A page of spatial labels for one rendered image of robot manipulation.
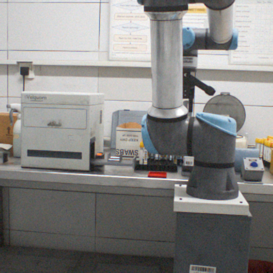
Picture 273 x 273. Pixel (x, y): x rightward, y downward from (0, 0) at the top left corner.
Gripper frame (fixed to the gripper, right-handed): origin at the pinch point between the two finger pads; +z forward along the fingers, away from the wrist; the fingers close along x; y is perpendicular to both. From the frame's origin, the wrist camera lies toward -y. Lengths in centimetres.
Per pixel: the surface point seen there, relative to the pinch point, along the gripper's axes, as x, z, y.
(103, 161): 4.0, 16.6, 32.7
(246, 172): 10.2, 16.8, -20.7
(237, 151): -4.2, 11.4, -19.3
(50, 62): -53, -25, 74
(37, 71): -57, -20, 83
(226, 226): 48, 24, -9
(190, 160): 1.9, 14.8, -0.7
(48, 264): -36, 81, 69
